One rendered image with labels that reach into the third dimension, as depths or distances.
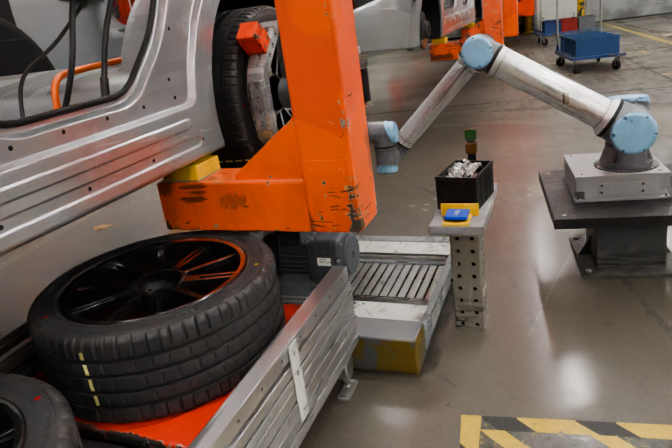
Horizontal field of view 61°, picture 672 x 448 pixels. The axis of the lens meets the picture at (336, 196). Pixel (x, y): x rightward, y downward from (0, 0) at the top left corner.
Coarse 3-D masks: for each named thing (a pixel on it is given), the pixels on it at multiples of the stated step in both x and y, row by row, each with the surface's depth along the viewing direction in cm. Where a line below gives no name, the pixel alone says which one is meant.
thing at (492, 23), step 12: (492, 0) 515; (492, 12) 518; (480, 24) 527; (492, 24) 522; (468, 36) 535; (492, 36) 525; (432, 48) 548; (444, 48) 544; (456, 48) 540; (432, 60) 552; (444, 60) 548
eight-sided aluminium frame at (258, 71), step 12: (264, 24) 200; (276, 24) 199; (276, 36) 200; (252, 60) 194; (264, 60) 192; (252, 72) 192; (264, 72) 191; (252, 84) 193; (264, 84) 192; (252, 96) 195; (264, 96) 193; (264, 108) 195; (264, 120) 200; (264, 132) 198; (276, 132) 199; (264, 144) 203
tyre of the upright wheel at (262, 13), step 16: (224, 16) 205; (240, 16) 200; (256, 16) 203; (272, 16) 215; (224, 32) 197; (224, 48) 194; (240, 48) 193; (224, 64) 192; (240, 64) 193; (224, 80) 191; (240, 80) 193; (224, 96) 192; (240, 96) 193; (224, 112) 195; (240, 112) 193; (224, 128) 197; (240, 128) 195; (240, 144) 199; (256, 144) 203; (224, 160) 209; (240, 160) 205
